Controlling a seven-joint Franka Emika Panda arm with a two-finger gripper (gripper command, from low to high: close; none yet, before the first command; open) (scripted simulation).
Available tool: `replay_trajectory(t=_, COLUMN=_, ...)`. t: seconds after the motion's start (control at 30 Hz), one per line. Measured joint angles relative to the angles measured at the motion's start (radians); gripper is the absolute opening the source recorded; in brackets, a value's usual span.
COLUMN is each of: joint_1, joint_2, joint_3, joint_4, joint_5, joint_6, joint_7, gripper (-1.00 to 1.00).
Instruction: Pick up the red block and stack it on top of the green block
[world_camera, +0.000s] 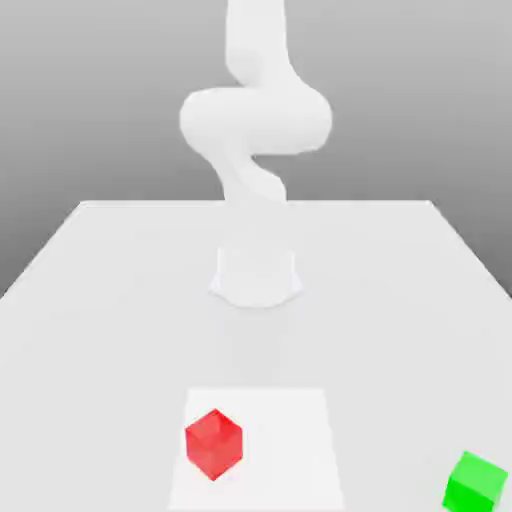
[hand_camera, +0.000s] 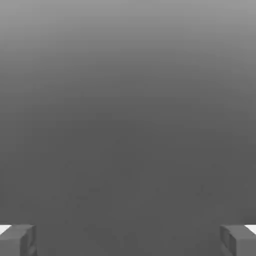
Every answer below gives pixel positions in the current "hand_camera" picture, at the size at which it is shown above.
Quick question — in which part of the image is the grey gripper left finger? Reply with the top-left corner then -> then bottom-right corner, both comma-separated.
0,224 -> 38,256

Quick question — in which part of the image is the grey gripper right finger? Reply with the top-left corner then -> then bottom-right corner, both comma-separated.
219,224 -> 256,256

